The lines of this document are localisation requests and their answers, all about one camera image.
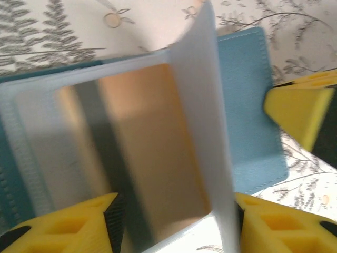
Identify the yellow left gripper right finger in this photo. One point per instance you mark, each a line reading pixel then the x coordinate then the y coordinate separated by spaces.
pixel 284 232

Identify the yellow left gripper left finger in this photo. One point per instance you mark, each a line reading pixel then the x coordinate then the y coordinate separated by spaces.
pixel 52 232

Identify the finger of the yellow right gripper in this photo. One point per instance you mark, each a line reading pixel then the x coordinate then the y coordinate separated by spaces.
pixel 297 113
pixel 319 79

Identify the teal leather card holder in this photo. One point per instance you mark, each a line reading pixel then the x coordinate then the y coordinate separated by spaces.
pixel 250 105

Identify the gold bank card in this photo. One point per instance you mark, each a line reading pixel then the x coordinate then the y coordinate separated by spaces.
pixel 158 131

